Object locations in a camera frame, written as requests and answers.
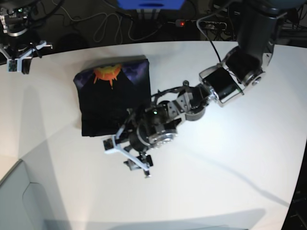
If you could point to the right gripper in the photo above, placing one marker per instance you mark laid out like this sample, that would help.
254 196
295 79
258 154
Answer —
21 61

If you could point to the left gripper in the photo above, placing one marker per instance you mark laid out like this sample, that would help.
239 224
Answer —
143 131

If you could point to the black T-shirt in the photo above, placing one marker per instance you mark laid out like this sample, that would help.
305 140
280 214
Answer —
106 92

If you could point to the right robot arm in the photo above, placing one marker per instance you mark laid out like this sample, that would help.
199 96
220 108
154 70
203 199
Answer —
19 40

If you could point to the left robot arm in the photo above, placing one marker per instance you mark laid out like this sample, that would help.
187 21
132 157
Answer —
242 68

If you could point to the blue plastic box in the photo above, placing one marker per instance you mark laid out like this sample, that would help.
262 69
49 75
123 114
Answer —
150 4

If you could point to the grey panel bottom left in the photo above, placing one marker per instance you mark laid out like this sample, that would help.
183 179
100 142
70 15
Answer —
24 205

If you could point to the black power strip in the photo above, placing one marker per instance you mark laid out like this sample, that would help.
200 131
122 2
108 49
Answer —
206 25

